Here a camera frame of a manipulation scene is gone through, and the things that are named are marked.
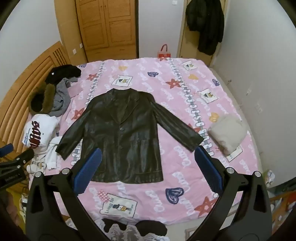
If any grey sweater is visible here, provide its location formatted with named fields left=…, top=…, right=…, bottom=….
left=50, top=76, right=79, bottom=117

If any wooden headboard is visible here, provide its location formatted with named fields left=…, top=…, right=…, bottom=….
left=0, top=40, right=72, bottom=149

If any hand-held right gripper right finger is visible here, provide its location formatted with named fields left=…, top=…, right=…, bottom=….
left=185, top=146, right=271, bottom=241

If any red gift bag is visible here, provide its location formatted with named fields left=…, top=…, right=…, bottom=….
left=157, top=44, right=172, bottom=61

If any white plastic bag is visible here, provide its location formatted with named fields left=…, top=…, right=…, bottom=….
left=264, top=170, right=276, bottom=188

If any fur-trimmed dark coat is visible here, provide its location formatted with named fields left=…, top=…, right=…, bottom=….
left=28, top=82, right=57, bottom=115

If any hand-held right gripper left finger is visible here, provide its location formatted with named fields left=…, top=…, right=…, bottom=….
left=25, top=148, right=109, bottom=241

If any black hanging coat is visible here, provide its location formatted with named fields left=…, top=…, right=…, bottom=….
left=186, top=0, right=225, bottom=56

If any pink folded cloth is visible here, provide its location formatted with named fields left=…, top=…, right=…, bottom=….
left=69, top=85, right=84, bottom=98

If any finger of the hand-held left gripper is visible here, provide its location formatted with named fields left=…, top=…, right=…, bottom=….
left=0, top=143, right=14, bottom=156
left=0, top=148, right=35, bottom=169

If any black cloth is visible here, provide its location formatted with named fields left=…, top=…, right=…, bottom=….
left=102, top=218, right=167, bottom=241

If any white printed sweatshirt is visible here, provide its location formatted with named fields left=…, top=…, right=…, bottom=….
left=20, top=113, right=62, bottom=171

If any wooden wardrobe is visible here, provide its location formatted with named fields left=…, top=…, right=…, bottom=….
left=54, top=0, right=139, bottom=63

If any wooden door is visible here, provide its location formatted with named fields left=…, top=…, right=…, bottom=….
left=177, top=0, right=228, bottom=67

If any black leather jacket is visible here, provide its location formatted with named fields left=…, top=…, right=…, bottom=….
left=55, top=88, right=204, bottom=184

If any wooden rack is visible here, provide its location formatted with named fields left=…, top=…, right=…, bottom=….
left=269, top=192, right=296, bottom=223

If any black garment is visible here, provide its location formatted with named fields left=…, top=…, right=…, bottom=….
left=45, top=65, right=82, bottom=85

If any beige folded garment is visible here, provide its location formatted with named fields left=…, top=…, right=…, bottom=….
left=207, top=115, right=248, bottom=155

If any pink printed bedsheet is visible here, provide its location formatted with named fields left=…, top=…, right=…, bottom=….
left=28, top=57, right=260, bottom=226

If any white lace cloth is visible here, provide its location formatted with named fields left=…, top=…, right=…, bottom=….
left=67, top=218, right=162, bottom=241

